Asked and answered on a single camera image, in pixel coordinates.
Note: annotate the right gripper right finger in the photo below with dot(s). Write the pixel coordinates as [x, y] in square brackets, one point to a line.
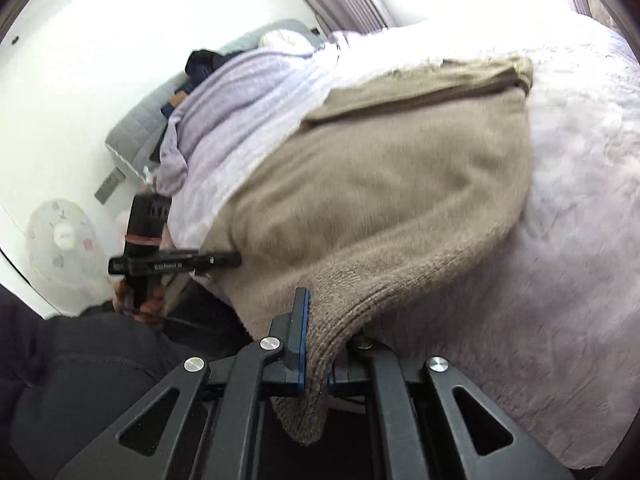
[430, 421]

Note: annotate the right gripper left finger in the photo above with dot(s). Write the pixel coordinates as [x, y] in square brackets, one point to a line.
[204, 419]

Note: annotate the brown knitted sweater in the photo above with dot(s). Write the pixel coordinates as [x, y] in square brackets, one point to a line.
[388, 190]

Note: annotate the dark clothes pile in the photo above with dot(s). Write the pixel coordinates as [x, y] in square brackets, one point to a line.
[199, 66]

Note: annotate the person's left hand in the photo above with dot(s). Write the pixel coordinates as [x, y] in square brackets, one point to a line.
[147, 313]

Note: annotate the white patterned floor fan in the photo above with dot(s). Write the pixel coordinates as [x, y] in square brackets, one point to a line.
[62, 247]

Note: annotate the person's dark trousers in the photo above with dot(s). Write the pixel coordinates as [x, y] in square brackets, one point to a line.
[65, 379]

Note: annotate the lavender embossed bedspread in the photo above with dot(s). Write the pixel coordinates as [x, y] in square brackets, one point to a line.
[548, 324]

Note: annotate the lilac folded blanket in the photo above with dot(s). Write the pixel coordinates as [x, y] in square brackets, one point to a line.
[230, 105]

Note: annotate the round cream cushion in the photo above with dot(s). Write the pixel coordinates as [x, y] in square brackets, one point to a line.
[284, 40]

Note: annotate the grey wall socket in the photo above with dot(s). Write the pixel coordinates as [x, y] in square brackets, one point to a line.
[109, 185]

